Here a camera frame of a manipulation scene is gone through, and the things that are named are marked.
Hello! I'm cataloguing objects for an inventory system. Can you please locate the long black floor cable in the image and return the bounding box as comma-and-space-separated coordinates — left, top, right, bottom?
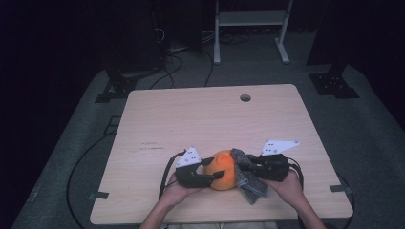
65, 133, 111, 229

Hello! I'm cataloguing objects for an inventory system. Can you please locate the grey cloth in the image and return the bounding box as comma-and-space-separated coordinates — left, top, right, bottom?
229, 148, 269, 205

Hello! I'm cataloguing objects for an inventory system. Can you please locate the grey tape strip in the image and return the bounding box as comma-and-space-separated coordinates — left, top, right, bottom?
329, 184, 353, 194
88, 190, 110, 201

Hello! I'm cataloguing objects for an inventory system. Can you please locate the thin black floor cable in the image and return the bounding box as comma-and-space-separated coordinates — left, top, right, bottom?
202, 49, 215, 88

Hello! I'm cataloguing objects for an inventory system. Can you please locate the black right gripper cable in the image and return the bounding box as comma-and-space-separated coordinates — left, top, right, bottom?
286, 156, 305, 189

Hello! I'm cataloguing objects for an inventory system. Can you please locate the black floor cable loop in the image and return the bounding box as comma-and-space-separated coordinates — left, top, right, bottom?
149, 52, 184, 91

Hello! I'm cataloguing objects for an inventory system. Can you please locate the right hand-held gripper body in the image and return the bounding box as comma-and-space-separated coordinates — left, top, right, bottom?
258, 139, 301, 183

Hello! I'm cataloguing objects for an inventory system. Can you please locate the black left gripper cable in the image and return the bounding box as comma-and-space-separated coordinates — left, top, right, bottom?
158, 149, 187, 200

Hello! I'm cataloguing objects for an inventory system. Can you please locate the orange plush toy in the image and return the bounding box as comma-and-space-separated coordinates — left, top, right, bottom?
202, 149, 239, 192

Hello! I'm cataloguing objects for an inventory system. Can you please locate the white metal table frame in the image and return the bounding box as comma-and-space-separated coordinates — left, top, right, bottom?
213, 0, 294, 66

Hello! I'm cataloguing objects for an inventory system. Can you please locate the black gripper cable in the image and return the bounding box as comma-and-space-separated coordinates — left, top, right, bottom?
158, 149, 187, 200
286, 156, 305, 189

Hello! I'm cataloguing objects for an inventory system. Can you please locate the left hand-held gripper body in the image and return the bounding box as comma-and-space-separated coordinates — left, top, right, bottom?
174, 146, 214, 189

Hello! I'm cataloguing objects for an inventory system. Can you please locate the person's right hand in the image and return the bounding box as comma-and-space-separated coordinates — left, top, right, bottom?
263, 170, 306, 212

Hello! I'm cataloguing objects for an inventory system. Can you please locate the black stand base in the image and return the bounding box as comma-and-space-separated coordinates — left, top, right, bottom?
94, 68, 139, 104
309, 63, 361, 100

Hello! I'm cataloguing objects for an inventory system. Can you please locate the person's left hand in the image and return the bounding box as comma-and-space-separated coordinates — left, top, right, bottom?
159, 173, 201, 210

